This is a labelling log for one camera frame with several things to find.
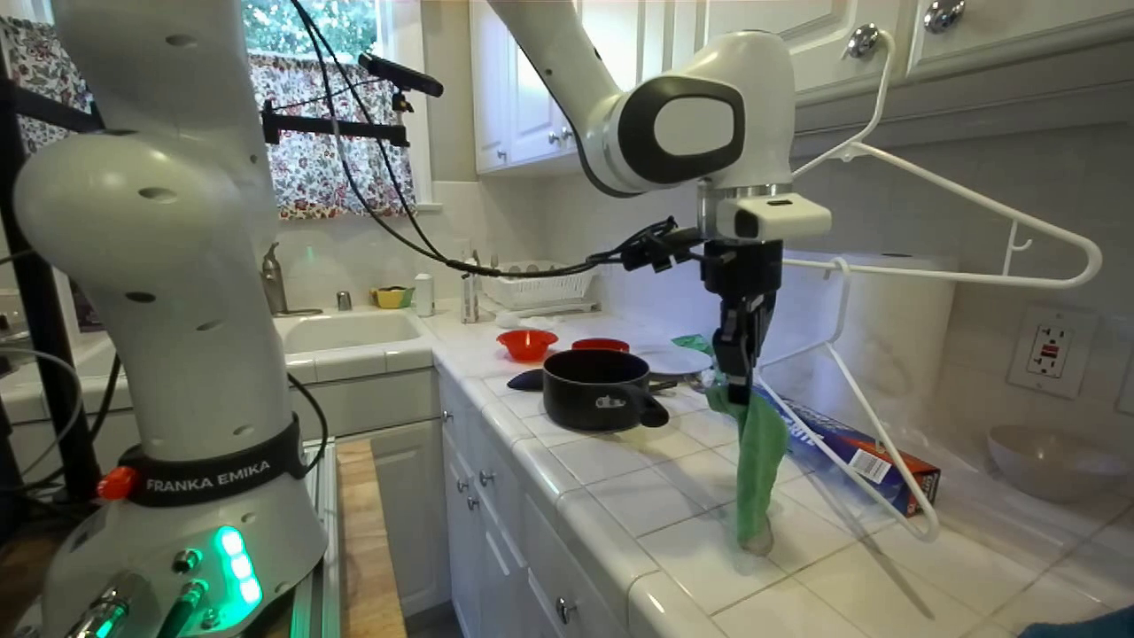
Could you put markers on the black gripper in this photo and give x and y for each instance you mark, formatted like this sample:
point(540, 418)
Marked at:
point(741, 271)

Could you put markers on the white plate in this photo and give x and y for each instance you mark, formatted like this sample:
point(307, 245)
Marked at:
point(667, 359)

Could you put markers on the metal faucet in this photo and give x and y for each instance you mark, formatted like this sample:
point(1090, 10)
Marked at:
point(274, 284)

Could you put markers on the white cabinets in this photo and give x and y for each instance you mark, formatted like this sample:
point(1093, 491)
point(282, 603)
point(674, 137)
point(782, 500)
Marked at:
point(520, 534)
point(534, 81)

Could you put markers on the white dish rack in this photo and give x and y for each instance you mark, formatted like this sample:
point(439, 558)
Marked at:
point(536, 290)

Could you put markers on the yellow sponge holder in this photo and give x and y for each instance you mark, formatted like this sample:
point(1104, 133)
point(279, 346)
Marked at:
point(390, 294)

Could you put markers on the white small bottle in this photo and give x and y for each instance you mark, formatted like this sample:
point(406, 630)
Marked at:
point(422, 294)

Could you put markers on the red plastic bowl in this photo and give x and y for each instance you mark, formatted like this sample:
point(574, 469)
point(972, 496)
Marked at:
point(526, 346)
point(599, 346)

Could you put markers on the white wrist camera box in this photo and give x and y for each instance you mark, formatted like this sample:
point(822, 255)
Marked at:
point(782, 218)

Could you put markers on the black saucepan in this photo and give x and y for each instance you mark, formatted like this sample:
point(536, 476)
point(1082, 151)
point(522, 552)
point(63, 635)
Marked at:
point(597, 394)

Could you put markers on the white wall outlet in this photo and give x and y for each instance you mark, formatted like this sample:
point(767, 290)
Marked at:
point(1051, 353)

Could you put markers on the green sponge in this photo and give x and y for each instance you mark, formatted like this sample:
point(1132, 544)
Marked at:
point(696, 346)

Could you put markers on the clear glass bowl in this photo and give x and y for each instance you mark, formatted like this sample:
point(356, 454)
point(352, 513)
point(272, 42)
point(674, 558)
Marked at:
point(1056, 460)

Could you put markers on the blue foil box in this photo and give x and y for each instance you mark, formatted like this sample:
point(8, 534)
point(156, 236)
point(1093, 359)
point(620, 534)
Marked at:
point(881, 465)

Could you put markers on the black camera stand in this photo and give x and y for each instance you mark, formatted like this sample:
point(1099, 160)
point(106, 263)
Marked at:
point(46, 355)

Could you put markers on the white upper cabinets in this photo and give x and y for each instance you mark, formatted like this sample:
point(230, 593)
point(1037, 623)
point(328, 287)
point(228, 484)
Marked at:
point(534, 81)

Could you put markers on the floral window curtain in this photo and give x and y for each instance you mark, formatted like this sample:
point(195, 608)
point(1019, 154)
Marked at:
point(330, 141)

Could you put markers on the blue cloth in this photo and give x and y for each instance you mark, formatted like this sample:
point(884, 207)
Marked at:
point(1082, 623)

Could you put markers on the white kitchen sink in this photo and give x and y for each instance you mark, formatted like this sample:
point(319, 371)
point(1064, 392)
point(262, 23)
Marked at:
point(350, 332)

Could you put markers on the soap dispenser bottle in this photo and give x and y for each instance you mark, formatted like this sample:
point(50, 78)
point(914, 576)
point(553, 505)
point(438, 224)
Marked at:
point(474, 290)

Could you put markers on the white lower cabinets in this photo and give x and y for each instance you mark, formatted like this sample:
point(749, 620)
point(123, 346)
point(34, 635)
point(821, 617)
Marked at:
point(520, 534)

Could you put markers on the silver cabinet knob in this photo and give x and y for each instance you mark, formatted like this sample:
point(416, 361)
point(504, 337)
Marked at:
point(945, 15)
point(867, 39)

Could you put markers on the green towel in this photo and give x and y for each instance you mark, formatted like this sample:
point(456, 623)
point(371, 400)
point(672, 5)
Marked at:
point(758, 471)

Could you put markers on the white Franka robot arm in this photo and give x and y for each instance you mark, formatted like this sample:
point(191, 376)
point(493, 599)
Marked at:
point(178, 294)

